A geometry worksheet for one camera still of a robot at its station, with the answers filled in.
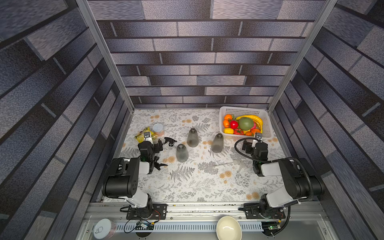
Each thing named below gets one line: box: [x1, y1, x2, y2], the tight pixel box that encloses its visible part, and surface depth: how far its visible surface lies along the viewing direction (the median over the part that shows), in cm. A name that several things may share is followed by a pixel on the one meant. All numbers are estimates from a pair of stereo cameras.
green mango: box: [238, 117, 254, 131], surface depth 99 cm
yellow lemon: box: [223, 127, 234, 135], surface depth 100 cm
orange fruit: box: [224, 114, 233, 121], surface depth 112 cm
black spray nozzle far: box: [164, 137, 177, 147], surface depth 102 cm
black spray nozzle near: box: [153, 156, 168, 171], surface depth 91 cm
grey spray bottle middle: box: [187, 128, 199, 148], surface depth 99 cm
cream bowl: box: [216, 216, 243, 240], surface depth 69 cm
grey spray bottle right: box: [211, 133, 224, 153], surface depth 92 cm
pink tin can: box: [152, 123, 165, 137], surface depth 103 cm
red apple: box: [230, 120, 239, 130], surface depth 102 cm
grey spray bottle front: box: [176, 143, 189, 163], surface depth 92 cm
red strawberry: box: [233, 128, 244, 135], surface depth 101 cm
